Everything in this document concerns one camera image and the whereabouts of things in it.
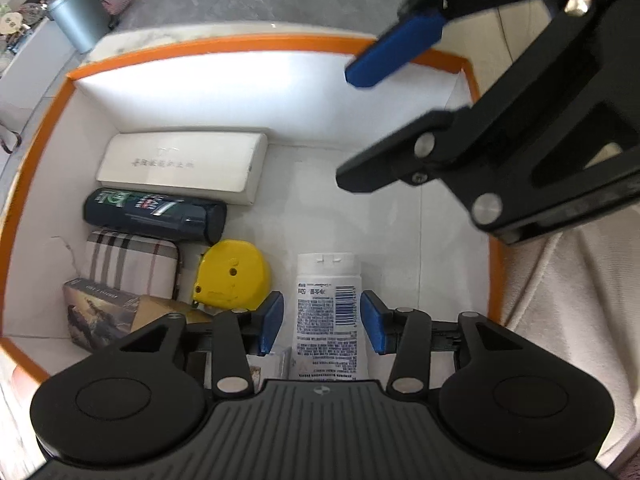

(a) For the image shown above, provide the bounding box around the dark illustrated card box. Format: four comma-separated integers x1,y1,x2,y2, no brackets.
63,278,140,352

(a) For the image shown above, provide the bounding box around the clear acrylic box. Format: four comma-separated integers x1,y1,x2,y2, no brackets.
247,346,291,387

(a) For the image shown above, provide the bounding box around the dark green shampoo bottle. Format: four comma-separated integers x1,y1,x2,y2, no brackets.
82,188,228,246

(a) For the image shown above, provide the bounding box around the yellow tape measure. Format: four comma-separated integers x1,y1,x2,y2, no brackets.
192,240,271,311

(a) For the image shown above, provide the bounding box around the white long rectangular case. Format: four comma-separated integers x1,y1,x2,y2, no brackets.
96,131,268,206

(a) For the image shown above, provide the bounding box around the orange cardboard box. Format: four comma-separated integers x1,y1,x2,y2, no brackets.
1,32,494,380

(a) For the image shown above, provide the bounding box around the plaid fabric case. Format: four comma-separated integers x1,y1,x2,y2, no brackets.
80,230,180,299

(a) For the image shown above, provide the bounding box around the brown cardboard box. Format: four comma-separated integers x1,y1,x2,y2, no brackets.
130,296,213,332

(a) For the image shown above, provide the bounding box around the white blue-label lotion tube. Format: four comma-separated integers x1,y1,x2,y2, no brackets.
291,252,368,382

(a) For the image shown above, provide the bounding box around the grey metal trash bin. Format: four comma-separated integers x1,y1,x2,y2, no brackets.
47,0,111,53

